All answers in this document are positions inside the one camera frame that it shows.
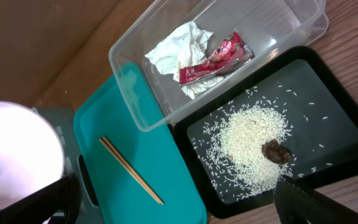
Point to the white napkin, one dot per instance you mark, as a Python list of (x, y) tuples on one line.
[(184, 47)]

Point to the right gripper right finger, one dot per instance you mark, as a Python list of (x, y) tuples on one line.
[(297, 203)]

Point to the white rice pile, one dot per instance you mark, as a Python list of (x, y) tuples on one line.
[(228, 141)]

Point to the large white plate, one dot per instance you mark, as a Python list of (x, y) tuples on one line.
[(31, 154)]

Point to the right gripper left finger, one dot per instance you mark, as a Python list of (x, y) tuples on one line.
[(64, 195)]

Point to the red snack wrapper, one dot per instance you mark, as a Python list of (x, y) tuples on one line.
[(232, 51)]

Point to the black tray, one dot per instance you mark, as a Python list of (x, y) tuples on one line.
[(301, 68)]

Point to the teal serving tray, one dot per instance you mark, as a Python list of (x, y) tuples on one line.
[(156, 158)]

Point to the grey plastic dish rack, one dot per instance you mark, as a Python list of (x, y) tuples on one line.
[(62, 122)]

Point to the clear plastic bin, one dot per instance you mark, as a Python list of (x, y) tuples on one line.
[(268, 27)]

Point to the brown food scrap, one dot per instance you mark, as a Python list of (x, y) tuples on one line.
[(276, 153)]

